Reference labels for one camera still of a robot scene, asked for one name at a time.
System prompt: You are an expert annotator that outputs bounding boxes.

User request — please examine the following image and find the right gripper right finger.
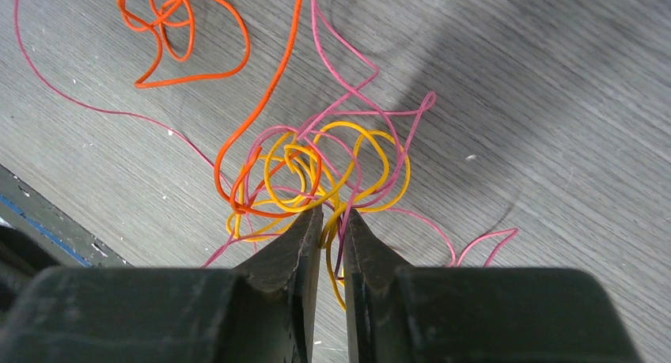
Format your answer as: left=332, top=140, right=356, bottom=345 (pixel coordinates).
left=343, top=211, right=641, bottom=362

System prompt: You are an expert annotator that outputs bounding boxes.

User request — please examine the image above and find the orange red cable pile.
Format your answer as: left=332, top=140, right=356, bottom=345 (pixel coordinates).
left=117, top=0, right=412, bottom=312

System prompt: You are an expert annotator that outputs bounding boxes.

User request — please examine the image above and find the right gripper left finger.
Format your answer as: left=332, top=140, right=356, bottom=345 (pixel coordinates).
left=1, top=207, right=323, bottom=362

